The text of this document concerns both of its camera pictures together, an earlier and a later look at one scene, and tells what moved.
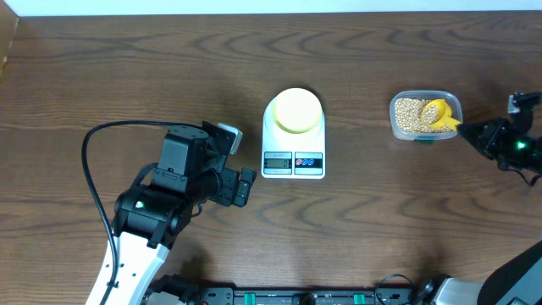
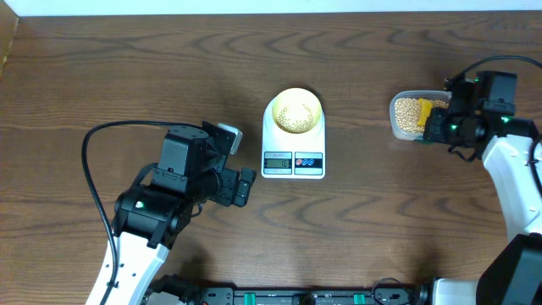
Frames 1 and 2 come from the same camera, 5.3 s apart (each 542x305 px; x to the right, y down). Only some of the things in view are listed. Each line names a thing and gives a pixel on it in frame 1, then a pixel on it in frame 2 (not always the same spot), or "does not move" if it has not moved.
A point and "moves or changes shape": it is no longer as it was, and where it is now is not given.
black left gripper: [226, 193] does not move
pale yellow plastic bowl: [296, 110] does not move
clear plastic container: [421, 115] does not move
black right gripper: [489, 143] → [433, 130]
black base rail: [389, 295] does not move
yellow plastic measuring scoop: [439, 113] moves or changes shape
